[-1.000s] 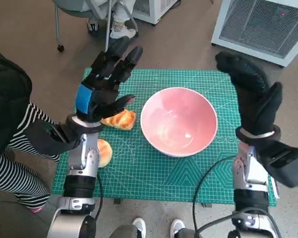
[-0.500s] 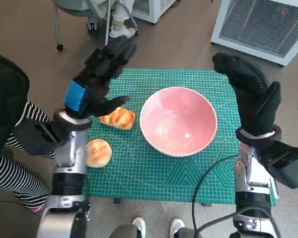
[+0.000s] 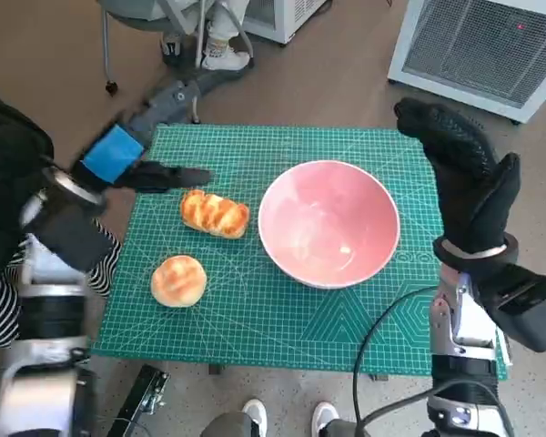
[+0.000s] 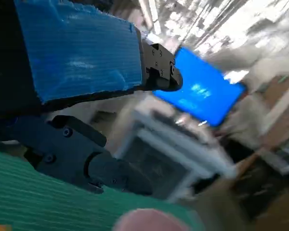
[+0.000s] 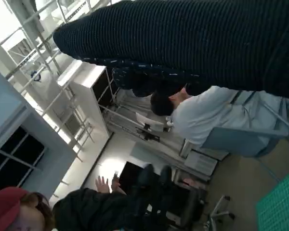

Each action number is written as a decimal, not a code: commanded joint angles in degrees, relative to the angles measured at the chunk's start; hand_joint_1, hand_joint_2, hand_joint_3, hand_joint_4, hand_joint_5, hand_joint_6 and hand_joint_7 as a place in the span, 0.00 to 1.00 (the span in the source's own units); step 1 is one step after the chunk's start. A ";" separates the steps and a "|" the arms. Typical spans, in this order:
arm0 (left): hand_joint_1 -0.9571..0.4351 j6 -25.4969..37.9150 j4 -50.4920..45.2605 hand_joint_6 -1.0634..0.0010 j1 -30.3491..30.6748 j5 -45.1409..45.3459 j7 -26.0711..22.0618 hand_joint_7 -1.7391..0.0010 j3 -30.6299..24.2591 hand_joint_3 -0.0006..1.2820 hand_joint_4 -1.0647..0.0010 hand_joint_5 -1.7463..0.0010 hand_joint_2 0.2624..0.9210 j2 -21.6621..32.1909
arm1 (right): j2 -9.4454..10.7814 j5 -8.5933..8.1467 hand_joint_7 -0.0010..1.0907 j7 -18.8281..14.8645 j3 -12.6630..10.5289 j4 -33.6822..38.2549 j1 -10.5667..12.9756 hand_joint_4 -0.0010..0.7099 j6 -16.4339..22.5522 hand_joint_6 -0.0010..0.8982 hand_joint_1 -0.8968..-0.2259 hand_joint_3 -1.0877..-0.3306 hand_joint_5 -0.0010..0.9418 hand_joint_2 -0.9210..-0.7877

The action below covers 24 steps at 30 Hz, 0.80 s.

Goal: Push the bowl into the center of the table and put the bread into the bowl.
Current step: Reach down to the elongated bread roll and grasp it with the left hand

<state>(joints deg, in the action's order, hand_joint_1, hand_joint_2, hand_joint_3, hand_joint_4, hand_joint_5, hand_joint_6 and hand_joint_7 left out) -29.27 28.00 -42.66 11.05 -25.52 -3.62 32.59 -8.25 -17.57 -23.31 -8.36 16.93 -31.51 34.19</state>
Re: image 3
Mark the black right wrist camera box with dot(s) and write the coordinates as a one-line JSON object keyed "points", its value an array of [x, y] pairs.
{"points": [[528, 309]]}

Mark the green cutting mat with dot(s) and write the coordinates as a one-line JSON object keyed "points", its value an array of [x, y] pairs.
{"points": [[273, 318]]}

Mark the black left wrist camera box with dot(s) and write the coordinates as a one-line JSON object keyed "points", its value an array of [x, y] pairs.
{"points": [[73, 236]]}

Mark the pink bowl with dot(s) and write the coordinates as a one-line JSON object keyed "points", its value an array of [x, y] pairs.
{"points": [[327, 218]]}

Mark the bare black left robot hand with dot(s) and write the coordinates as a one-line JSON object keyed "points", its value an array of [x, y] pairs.
{"points": [[114, 155]]}

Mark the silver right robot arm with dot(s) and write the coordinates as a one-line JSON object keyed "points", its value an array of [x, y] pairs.
{"points": [[459, 328]]}

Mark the braided toy bread loaf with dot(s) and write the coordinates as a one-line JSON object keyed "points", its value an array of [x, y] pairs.
{"points": [[214, 214]]}

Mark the small black table bracket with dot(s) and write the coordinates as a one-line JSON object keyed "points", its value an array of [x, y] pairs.
{"points": [[215, 369], [378, 378]]}

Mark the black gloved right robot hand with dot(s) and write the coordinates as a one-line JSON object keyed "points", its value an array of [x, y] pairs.
{"points": [[468, 182]]}

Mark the round toy bread bun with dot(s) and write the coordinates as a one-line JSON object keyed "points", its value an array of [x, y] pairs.
{"points": [[179, 282]]}

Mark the grey chair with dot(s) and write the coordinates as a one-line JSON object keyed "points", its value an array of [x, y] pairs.
{"points": [[136, 13]]}

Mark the person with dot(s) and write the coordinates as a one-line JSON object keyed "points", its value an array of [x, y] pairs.
{"points": [[4, 150], [255, 414], [223, 50]]}

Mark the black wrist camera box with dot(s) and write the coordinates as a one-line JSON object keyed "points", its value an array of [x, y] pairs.
{"points": [[528, 309], [73, 236]]}

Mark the large white mesh cabinet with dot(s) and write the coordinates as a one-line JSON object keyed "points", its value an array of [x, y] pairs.
{"points": [[473, 45]]}

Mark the black metal stand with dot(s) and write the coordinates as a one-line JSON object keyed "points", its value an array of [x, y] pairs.
{"points": [[138, 400]]}

